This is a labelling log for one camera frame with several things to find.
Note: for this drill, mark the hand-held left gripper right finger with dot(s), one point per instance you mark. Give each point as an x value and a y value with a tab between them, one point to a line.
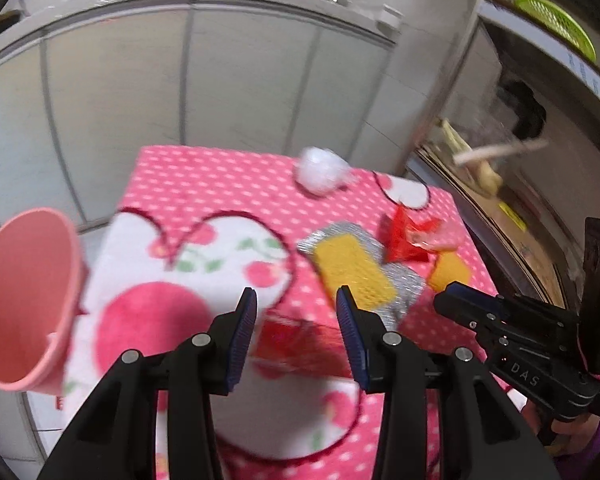
352	340

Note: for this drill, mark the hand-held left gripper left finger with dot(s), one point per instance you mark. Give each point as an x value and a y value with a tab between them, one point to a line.
240	340

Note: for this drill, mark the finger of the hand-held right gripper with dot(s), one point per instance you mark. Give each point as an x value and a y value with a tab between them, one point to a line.
460	305

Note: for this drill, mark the orange sponge piece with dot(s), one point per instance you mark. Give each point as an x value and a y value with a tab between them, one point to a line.
447	272

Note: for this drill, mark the yellow silver scouring sponge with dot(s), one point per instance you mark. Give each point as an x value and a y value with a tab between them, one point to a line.
402	280

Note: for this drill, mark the red snack packet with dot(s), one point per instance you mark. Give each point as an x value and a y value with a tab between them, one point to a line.
405	240

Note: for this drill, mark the pink plastic bucket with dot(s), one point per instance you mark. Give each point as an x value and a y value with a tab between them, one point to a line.
25	300

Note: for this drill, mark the person's right hand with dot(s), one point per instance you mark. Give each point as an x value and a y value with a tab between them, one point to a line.
577	432

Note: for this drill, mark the brown cardboard sheet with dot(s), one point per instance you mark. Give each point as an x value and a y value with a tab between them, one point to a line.
530	255

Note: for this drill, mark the yellow sticker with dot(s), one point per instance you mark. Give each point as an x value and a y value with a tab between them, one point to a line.
512	217

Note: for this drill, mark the yellow dough lump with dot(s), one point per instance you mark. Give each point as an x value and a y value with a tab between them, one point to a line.
490	177

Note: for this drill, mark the white rolling pin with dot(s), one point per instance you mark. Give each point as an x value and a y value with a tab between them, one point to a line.
500	151

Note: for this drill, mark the pink polka dot blanket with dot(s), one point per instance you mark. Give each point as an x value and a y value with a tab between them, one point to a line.
205	180

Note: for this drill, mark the pale vegetable piece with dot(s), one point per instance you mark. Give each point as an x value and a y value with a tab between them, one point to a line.
450	132

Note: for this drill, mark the metal shelf rack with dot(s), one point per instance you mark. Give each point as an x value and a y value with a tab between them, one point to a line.
460	60

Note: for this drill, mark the grey kitchen cabinet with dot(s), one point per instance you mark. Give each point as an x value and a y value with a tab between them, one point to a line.
130	85

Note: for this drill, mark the white plastic container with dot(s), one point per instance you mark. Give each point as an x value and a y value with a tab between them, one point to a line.
387	17

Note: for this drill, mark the green plastic basket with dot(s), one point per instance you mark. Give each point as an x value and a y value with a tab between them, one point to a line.
555	20

